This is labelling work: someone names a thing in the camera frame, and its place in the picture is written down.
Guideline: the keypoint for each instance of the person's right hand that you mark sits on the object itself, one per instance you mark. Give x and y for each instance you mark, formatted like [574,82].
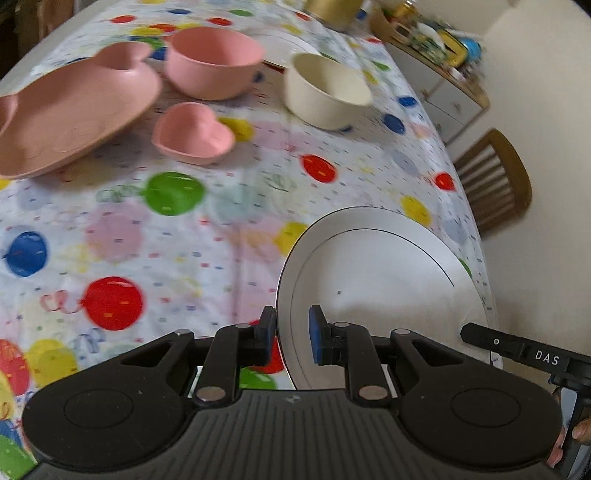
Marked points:
[580,433]

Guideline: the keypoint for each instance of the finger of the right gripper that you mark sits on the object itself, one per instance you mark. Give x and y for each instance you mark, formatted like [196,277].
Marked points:
[506,345]

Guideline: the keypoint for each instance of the blue globe ball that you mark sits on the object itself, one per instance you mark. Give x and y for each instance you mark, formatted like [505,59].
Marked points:
[473,47]

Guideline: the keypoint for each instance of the yellow tissue box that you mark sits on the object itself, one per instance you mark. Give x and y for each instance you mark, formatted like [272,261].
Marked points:
[456,51]

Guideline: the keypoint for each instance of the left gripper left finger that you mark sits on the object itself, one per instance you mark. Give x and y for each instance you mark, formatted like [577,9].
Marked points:
[232,348]

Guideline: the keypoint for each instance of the pink heart-shaped dish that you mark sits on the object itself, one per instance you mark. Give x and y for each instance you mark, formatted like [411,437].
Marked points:
[190,132]

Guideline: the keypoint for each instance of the small white plate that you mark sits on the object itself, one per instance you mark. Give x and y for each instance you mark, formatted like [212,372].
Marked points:
[279,46]

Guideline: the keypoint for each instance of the pink bear-shaped plate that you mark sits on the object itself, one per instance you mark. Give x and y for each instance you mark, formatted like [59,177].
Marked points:
[72,110]

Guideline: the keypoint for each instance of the white drawer cabinet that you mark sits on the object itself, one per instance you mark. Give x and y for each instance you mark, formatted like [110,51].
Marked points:
[452,105]

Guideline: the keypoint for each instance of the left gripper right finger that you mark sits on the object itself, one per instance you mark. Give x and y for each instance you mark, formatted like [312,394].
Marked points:
[350,347]

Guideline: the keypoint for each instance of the balloon pattern tablecloth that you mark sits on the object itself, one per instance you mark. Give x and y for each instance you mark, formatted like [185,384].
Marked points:
[126,244]

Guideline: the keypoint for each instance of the cream bowl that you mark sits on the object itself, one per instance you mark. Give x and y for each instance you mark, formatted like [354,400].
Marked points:
[324,93]

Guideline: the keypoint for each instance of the gold thermos jug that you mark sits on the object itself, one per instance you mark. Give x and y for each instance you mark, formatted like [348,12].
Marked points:
[335,14]

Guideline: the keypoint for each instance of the large white plate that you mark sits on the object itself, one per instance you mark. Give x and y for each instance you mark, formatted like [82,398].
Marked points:
[377,268]

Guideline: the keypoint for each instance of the wooden chair right side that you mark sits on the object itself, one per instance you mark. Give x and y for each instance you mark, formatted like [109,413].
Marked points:
[495,181]

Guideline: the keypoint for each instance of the pink bowl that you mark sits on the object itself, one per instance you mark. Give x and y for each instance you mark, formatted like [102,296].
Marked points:
[211,64]

